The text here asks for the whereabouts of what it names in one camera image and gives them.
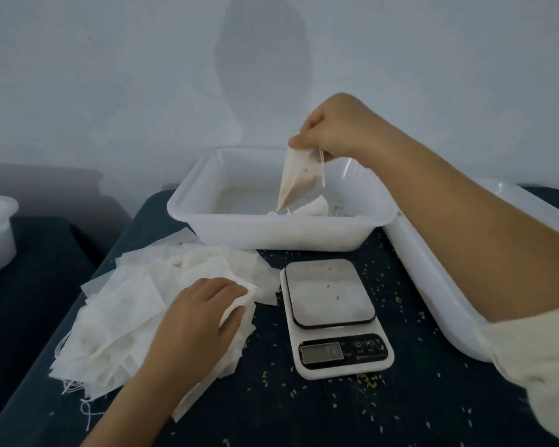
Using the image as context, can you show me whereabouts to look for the dark blue tablecloth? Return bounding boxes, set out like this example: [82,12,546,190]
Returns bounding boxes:
[0,186,559,447]
[0,214,108,434]

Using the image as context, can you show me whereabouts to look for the white mesh bag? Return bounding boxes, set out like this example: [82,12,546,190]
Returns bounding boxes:
[276,147,327,215]

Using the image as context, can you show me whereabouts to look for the white plastic tub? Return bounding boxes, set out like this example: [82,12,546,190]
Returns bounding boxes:
[166,148,400,252]

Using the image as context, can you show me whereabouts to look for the pile of white bags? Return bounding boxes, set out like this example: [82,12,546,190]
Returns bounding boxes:
[48,228,283,423]

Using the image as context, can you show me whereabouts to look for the person's right hand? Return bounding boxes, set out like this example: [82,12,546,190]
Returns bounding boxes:
[289,93,394,165]

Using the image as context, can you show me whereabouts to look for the person's left hand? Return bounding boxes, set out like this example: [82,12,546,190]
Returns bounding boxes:
[142,277,253,387]

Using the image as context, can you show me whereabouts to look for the white tray of grain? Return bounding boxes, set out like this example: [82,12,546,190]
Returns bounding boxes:
[384,179,559,362]

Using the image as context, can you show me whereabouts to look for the white digital kitchen scale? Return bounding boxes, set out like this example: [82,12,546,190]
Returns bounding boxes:
[279,258,396,381]

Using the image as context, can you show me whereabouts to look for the white sleeve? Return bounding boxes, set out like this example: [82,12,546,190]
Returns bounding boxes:
[475,300,559,445]

